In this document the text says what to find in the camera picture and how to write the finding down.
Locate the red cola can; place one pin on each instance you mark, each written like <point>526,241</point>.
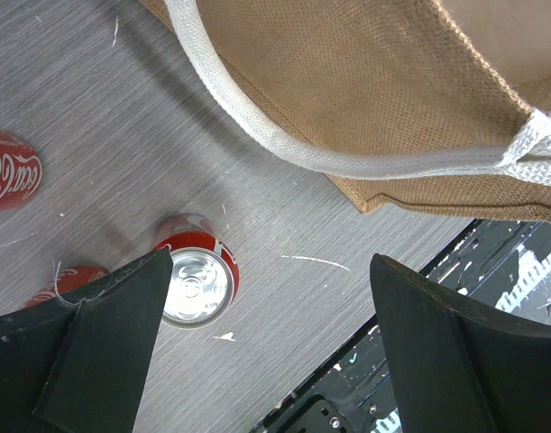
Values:
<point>67,280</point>
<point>20,171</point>
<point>205,276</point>

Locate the red cola can left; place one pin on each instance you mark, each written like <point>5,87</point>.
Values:
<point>67,280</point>

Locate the brown jute canvas bag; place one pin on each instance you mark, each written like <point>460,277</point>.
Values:
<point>441,107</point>

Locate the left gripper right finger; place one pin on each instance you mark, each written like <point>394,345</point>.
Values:
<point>456,364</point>

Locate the red cola can right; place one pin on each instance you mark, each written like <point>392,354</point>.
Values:
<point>205,276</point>

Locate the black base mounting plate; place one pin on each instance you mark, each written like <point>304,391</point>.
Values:
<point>504,265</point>

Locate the red cola can back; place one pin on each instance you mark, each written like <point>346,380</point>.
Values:
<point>20,171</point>

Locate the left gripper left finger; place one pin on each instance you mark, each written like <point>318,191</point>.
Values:
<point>78,363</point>

